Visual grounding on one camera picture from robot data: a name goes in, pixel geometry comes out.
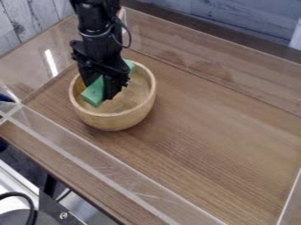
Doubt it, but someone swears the light wooden bowl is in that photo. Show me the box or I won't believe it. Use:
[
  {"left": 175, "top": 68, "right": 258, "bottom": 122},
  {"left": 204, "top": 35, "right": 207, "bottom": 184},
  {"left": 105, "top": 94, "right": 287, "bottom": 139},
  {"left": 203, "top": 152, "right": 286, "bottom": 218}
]
[{"left": 68, "top": 60, "right": 156, "bottom": 131}]

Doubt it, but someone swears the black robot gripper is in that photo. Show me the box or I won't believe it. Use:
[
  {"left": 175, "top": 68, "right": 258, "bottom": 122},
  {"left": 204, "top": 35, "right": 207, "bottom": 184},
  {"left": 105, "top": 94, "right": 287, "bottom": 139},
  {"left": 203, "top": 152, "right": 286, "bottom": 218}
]
[{"left": 69, "top": 30, "right": 129, "bottom": 100}]

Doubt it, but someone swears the clear acrylic tray wall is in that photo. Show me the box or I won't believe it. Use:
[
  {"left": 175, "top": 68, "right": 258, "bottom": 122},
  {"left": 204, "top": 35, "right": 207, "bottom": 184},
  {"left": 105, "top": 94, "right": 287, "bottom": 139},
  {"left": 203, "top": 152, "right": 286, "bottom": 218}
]
[{"left": 0, "top": 10, "right": 301, "bottom": 225}]

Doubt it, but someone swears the black cable loop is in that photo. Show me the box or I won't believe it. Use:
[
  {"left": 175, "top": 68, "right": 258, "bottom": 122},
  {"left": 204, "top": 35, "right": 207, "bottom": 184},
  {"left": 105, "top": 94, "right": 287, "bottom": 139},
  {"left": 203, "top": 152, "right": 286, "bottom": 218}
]
[{"left": 0, "top": 192, "right": 38, "bottom": 225}]

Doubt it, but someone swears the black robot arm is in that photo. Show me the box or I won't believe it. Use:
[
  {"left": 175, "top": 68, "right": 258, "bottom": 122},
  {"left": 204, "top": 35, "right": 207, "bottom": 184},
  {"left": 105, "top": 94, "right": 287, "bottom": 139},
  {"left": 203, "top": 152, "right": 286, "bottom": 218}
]
[{"left": 69, "top": 0, "right": 131, "bottom": 106}]

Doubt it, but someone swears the black metal bracket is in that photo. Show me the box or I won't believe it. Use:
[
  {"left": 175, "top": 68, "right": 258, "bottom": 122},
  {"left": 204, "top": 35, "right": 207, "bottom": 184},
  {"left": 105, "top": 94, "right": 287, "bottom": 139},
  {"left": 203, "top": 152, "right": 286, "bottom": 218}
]
[{"left": 34, "top": 192, "right": 86, "bottom": 225}]

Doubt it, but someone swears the black table leg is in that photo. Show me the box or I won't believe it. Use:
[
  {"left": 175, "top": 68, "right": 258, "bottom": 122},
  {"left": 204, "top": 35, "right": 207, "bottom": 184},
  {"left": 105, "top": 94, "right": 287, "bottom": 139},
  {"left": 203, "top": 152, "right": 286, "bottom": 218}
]
[{"left": 44, "top": 175, "right": 57, "bottom": 198}]

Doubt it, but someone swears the green rectangular block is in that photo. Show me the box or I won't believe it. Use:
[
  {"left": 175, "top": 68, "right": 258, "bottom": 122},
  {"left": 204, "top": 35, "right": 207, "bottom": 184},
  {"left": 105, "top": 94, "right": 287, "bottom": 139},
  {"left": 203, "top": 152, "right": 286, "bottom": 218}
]
[{"left": 81, "top": 59, "right": 135, "bottom": 107}]

